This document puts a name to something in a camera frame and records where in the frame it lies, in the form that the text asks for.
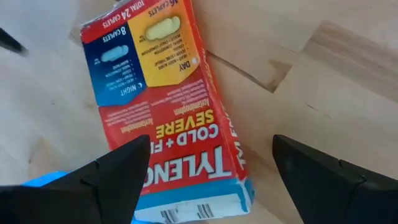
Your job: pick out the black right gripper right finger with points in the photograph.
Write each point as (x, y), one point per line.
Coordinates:
(335, 189)

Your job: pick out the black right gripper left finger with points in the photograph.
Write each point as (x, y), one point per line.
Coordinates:
(102, 186)

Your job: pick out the red Tylenol medicine box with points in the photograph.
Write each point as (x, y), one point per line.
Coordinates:
(174, 102)

